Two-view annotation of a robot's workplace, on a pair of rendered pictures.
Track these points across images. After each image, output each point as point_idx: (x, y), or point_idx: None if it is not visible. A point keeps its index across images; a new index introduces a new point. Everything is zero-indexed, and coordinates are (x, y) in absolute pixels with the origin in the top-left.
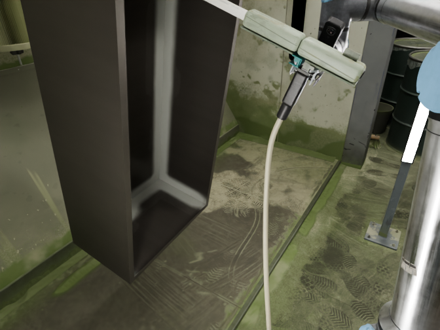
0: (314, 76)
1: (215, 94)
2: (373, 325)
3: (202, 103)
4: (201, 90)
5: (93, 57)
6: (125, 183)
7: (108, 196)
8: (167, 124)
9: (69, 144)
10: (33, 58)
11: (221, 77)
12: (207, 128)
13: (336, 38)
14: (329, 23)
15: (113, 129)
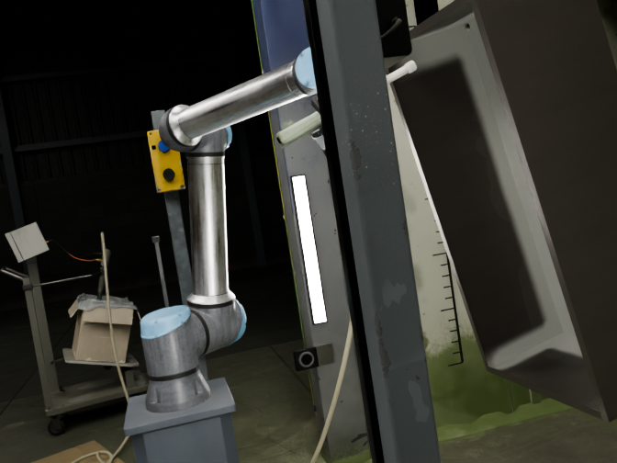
0: (317, 141)
1: (553, 188)
2: (236, 303)
3: (578, 203)
4: (577, 181)
5: (424, 118)
6: (438, 226)
7: (465, 244)
8: None
9: (492, 193)
10: (492, 117)
11: (539, 160)
12: (579, 251)
13: (317, 111)
14: None
15: (429, 173)
